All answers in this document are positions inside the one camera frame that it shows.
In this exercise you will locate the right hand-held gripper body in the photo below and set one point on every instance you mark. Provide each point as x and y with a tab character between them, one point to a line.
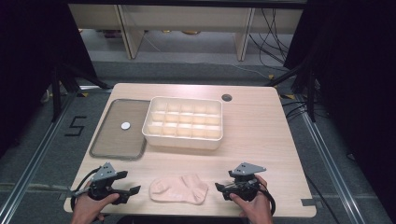
247	169

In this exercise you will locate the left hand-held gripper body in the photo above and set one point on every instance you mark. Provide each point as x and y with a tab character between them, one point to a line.
104	175

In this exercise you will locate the pink sock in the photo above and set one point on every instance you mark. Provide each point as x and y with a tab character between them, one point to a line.
179	189

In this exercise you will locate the person's right hand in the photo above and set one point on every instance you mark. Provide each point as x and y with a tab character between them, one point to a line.
258	208

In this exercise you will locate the person's left hand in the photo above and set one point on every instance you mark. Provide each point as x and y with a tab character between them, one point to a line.
88	210

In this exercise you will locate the grey metal tray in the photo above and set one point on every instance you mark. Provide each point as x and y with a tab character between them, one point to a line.
120	143

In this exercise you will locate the grey tape strip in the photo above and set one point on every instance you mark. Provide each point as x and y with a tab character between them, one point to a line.
308	202
63	196

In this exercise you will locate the white round sticker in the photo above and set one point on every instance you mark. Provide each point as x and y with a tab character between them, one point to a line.
125	125

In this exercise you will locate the white compartment storage box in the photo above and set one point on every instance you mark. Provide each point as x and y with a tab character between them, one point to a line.
183	141

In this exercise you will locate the yellow floor tape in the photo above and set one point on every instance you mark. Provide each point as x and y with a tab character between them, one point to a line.
82	94
288	96

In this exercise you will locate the black metal stand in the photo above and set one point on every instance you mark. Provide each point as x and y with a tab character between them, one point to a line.
311	93
56	93

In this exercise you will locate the black curtain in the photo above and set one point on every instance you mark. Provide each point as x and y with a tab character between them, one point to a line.
358	77
31	62

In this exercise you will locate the white background desk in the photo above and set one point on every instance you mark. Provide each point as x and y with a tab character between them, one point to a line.
186	17

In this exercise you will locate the aluminium floor rail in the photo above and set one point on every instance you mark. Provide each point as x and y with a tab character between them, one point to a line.
34	161
330	168

